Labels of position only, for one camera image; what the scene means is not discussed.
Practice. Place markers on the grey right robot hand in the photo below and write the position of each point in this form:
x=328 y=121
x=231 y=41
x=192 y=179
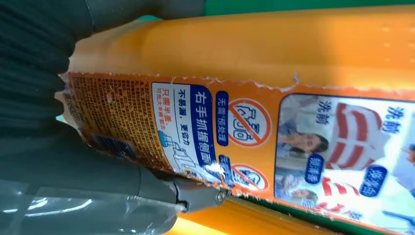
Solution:
x=81 y=194

